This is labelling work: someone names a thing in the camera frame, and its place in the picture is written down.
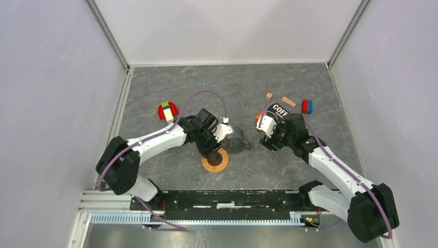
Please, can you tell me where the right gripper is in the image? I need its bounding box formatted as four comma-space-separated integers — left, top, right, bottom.
259, 120, 295, 155

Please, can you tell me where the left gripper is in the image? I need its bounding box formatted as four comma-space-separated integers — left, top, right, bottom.
196, 127, 224, 160

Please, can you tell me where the wooden dripper holder ring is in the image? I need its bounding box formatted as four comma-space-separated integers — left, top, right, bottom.
201, 148, 229, 173

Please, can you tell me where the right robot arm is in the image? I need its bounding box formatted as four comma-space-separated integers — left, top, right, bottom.
256, 113, 400, 243

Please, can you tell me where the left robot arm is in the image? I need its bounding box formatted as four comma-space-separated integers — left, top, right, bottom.
96, 108, 233, 211

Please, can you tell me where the glass coffee server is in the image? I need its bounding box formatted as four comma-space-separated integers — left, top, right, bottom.
223, 127, 252, 154

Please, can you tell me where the coffee filter box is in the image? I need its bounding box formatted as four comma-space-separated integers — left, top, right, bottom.
255, 100, 294, 124

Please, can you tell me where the long wooden block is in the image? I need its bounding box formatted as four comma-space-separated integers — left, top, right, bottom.
281, 96, 296, 108

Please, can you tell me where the red and blue block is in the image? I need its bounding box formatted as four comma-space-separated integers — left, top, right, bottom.
301, 99, 313, 115

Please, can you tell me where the multicoloured block stack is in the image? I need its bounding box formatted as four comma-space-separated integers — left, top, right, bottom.
162, 102, 174, 123

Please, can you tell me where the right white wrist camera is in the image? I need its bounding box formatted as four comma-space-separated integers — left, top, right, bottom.
256, 115, 277, 138

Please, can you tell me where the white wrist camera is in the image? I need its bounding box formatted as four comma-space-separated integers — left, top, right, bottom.
213, 117, 234, 142
256, 115, 277, 138

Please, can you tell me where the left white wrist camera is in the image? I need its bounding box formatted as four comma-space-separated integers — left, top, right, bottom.
213, 117, 234, 142

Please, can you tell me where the aluminium frame rail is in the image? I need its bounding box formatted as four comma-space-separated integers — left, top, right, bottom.
80, 190, 322, 213

